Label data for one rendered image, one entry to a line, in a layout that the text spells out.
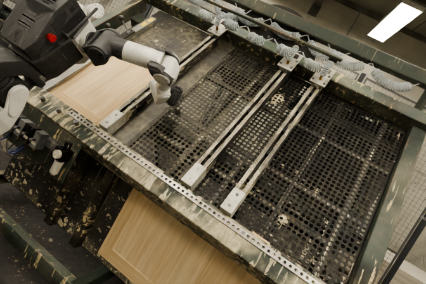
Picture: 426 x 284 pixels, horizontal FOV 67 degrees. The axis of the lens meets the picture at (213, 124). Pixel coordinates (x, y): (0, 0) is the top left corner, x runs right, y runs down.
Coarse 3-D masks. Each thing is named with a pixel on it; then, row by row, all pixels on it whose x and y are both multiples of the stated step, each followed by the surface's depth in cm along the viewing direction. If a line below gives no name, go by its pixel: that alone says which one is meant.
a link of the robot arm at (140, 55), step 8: (128, 48) 135; (136, 48) 135; (144, 48) 136; (152, 48) 138; (160, 48) 138; (128, 56) 136; (136, 56) 135; (144, 56) 135; (152, 56) 135; (160, 56) 136; (176, 56) 141; (136, 64) 138; (144, 64) 136; (152, 64) 135; (152, 72) 137; (160, 72) 135; (160, 80) 139; (168, 80) 138
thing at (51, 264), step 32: (32, 160) 207; (96, 160) 192; (192, 160) 293; (32, 192) 204; (64, 192) 190; (96, 192) 183; (128, 192) 183; (0, 224) 179; (64, 224) 194; (96, 224) 187; (32, 256) 170; (96, 256) 185
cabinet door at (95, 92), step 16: (112, 64) 206; (128, 64) 207; (80, 80) 194; (96, 80) 196; (112, 80) 197; (128, 80) 198; (144, 80) 199; (64, 96) 185; (80, 96) 186; (96, 96) 187; (112, 96) 188; (128, 96) 189; (80, 112) 179; (96, 112) 180
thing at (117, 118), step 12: (228, 12) 214; (216, 24) 215; (216, 36) 220; (204, 48) 214; (180, 60) 204; (192, 60) 208; (180, 72) 202; (132, 96) 182; (144, 96) 182; (120, 108) 176; (132, 108) 178; (108, 120) 170; (120, 120) 173; (108, 132) 170
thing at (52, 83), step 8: (152, 24) 236; (136, 32) 225; (128, 40) 222; (80, 64) 200; (88, 64) 202; (64, 72) 194; (72, 72) 195; (56, 80) 190; (64, 80) 192; (48, 88) 185
